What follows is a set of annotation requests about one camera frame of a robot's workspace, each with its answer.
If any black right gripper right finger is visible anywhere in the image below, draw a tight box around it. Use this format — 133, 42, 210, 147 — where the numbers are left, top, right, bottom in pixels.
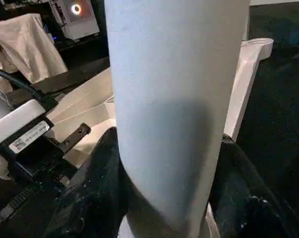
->
208, 134, 299, 238

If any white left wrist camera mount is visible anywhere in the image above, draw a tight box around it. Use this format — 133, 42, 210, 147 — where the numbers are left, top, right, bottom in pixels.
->
0, 99, 53, 180

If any white plastic table leg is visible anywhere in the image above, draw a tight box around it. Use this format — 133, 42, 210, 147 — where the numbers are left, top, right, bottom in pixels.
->
103, 0, 251, 238

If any black mat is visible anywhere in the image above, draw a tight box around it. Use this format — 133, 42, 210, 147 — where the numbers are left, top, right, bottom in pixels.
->
5, 0, 299, 238

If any white computer case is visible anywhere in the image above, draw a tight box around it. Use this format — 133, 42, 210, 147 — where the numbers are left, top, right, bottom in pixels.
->
49, 0, 100, 42

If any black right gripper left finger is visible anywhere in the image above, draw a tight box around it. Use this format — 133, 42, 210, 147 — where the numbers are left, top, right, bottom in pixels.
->
25, 127, 140, 238

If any white plastic table top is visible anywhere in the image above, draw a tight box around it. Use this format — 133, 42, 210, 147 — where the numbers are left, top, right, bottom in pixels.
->
48, 37, 274, 238

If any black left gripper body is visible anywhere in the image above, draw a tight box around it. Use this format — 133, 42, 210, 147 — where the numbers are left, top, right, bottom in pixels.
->
0, 122, 92, 219

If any beige cloth cover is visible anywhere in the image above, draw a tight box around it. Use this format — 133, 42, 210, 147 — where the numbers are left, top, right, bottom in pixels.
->
0, 13, 68, 85

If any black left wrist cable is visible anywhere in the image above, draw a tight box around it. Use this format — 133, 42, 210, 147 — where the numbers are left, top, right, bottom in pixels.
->
0, 64, 58, 109

